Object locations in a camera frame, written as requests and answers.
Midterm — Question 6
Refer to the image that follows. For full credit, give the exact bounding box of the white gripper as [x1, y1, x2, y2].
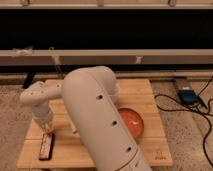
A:
[33, 112, 54, 134]

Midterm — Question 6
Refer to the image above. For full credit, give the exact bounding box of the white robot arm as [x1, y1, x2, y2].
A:
[20, 66, 152, 171]

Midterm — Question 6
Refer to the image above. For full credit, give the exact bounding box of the white sponge block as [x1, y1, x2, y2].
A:
[70, 122, 78, 134]

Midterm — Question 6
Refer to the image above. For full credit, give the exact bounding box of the orange bowl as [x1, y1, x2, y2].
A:
[118, 108, 144, 140]

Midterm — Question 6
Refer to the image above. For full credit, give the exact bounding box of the blue power adapter box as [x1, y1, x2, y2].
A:
[178, 90, 198, 105]

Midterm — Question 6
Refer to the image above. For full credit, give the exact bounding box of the long beige rail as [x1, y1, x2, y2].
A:
[0, 49, 213, 66]

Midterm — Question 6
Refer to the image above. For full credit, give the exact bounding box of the black cable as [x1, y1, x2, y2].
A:
[153, 75, 213, 168]

